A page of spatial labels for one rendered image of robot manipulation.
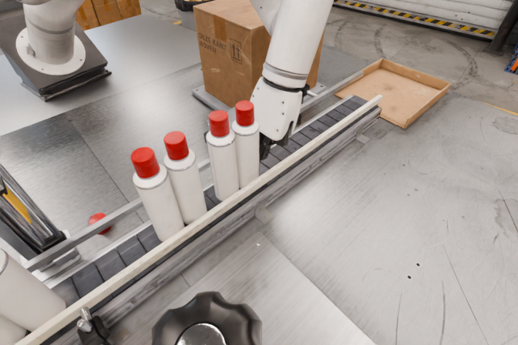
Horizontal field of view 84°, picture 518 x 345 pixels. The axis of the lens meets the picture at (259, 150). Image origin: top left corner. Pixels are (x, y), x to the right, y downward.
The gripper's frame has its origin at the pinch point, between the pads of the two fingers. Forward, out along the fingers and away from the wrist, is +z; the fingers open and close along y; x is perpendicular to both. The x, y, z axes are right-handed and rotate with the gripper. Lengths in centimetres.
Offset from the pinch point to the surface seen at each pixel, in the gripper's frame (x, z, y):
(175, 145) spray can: -22.5, -6.6, 1.3
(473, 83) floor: 293, -6, -8
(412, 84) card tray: 72, -14, 2
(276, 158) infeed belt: 7.3, 4.1, -0.7
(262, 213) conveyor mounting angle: -1.5, 12.3, 6.4
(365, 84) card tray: 60, -10, -9
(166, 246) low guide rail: -23.6, 11.6, 4.2
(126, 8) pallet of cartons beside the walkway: 115, 27, -337
